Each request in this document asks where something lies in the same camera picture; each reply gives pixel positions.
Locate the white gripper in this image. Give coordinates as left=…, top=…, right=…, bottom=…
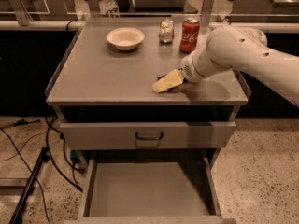
left=151, top=49, right=216, bottom=94

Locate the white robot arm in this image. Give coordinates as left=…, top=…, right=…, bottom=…
left=152, top=26, right=299, bottom=106

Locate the grey top drawer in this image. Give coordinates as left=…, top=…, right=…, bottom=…
left=60, top=121, right=236, bottom=150

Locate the grey drawer cabinet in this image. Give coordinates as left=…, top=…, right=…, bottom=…
left=45, top=16, right=252, bottom=224

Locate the grey open middle drawer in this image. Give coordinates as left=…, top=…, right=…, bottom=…
left=64, top=158, right=237, bottom=224

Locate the red coca-cola can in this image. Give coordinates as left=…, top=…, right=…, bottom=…
left=179, top=18, right=200, bottom=53

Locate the clear glass jar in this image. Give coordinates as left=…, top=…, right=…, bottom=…
left=159, top=18, right=174, bottom=44

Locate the white ceramic bowl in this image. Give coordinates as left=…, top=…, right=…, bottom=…
left=107, top=27, right=145, bottom=51

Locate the clear plastic water bottle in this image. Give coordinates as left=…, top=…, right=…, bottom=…
left=107, top=0, right=119, bottom=18

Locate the black bar on floor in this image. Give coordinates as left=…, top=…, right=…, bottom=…
left=9, top=147, right=49, bottom=224

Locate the black drawer handle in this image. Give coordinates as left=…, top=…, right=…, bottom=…
left=135, top=132, right=164, bottom=141

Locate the black floor cable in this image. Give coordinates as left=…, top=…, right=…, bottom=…
left=0, top=115, right=87, bottom=224

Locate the white counter rail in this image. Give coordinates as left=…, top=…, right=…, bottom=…
left=0, top=21, right=299, bottom=34

